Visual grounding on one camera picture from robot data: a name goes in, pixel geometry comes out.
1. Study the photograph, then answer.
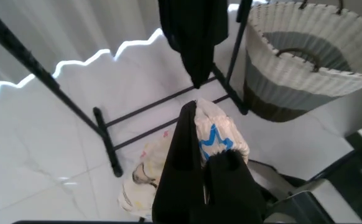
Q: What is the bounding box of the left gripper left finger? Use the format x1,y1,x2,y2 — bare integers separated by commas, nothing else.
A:
152,100,205,222

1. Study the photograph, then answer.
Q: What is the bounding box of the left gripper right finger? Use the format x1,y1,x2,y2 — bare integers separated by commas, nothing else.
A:
204,149,267,222

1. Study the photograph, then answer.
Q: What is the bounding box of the cream printed garment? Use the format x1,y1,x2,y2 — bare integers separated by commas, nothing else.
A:
118,98,251,218

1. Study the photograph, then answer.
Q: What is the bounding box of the black garment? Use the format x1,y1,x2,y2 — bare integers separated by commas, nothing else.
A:
157,0,229,90

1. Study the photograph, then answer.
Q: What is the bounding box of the white laundry basket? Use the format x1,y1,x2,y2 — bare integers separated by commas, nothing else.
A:
243,0,362,123

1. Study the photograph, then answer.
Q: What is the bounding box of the black clothes rack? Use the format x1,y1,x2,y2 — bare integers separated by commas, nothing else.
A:
0,0,253,178

